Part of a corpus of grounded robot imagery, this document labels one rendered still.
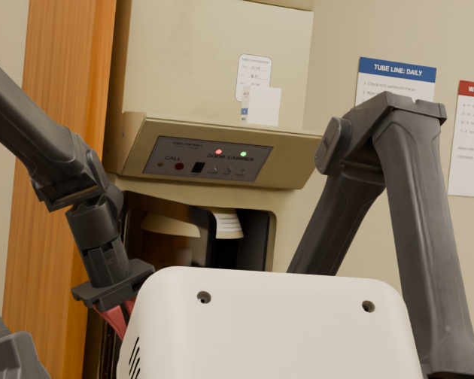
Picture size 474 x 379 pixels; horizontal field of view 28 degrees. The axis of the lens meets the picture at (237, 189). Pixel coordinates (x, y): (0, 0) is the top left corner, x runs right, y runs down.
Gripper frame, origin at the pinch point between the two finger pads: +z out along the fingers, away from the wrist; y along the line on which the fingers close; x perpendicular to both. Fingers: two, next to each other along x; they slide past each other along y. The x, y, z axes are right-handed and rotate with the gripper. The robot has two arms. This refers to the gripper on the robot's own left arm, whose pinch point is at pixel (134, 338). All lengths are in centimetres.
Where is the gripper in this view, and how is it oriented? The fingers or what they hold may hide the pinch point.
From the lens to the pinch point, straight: 130.0
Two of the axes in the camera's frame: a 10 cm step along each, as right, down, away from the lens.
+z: 2.9, 9.2, 2.8
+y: -8.2, 3.9, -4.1
